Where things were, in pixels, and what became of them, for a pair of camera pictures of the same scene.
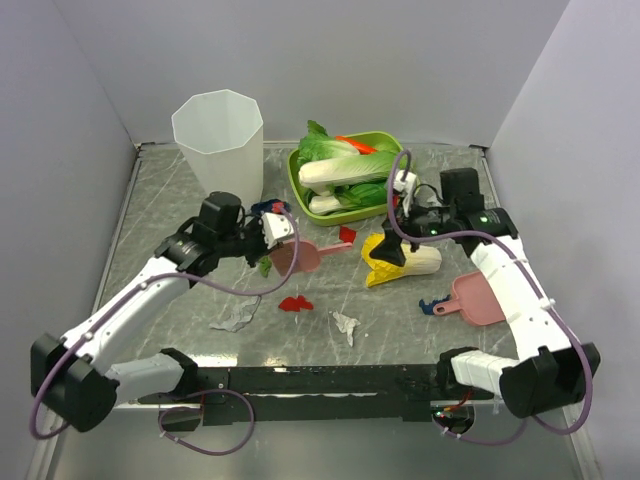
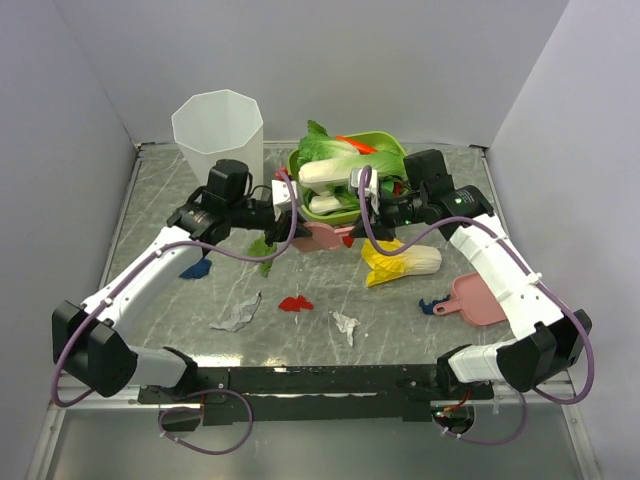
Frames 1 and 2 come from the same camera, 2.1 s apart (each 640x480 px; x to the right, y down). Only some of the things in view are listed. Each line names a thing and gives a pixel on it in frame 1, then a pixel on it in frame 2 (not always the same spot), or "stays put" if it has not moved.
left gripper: [256, 222] -> [287, 227]
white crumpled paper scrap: [346, 325] stays put
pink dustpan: [475, 299] stays put
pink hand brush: [285, 258] -> [323, 237]
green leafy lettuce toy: [318, 145] stays put
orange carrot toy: [364, 149] stays put
